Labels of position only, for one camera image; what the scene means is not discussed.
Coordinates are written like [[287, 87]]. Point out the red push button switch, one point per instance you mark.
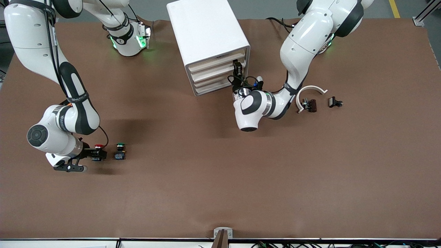
[[98, 146]]

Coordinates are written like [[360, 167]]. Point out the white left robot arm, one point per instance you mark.
[[303, 38]]

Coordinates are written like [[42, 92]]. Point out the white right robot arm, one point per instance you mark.
[[34, 34]]

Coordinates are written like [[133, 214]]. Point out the white drawer cabinet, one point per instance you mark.
[[206, 31]]

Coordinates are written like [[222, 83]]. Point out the chrome valve fitting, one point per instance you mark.
[[305, 103]]

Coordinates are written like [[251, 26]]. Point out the dark red cylinder part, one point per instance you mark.
[[313, 105]]

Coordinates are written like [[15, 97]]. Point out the small black clip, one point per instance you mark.
[[332, 102]]

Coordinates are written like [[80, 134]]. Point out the green push button switch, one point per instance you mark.
[[120, 154]]

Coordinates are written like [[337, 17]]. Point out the white table edge rail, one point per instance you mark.
[[155, 244]]

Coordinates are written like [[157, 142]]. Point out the grey metal bracket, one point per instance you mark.
[[217, 232]]

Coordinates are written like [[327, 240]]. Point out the aluminium frame profile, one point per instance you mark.
[[422, 17]]

